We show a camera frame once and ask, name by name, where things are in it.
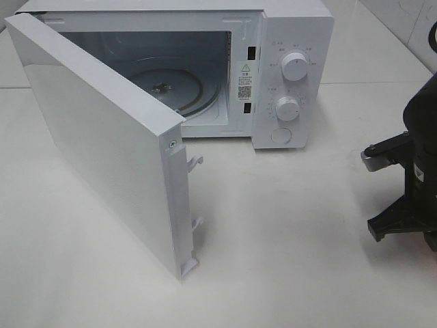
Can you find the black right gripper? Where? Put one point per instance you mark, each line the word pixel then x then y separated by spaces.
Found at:
pixel 415 211

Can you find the round white door button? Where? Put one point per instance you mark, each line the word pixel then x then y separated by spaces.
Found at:
pixel 281 136

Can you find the white microwave door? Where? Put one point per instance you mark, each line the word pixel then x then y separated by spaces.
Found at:
pixel 123 142

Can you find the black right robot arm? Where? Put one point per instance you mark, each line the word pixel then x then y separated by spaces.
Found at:
pixel 420 120

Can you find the lower white microwave knob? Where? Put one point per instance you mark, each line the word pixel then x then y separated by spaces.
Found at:
pixel 287 108

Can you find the white microwave knob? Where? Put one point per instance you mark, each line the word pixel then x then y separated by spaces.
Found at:
pixel 287 108
pixel 294 66

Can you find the upper white microwave knob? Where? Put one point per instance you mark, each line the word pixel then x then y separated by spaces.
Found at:
pixel 294 66

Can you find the white microwave oven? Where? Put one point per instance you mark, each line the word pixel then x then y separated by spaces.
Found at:
pixel 207 39

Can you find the white warning label sticker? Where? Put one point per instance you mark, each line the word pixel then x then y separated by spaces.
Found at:
pixel 245 79

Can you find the glass microwave turntable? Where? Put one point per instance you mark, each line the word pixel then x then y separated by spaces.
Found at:
pixel 178 89

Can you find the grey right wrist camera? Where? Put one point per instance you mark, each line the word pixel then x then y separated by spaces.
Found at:
pixel 396 150

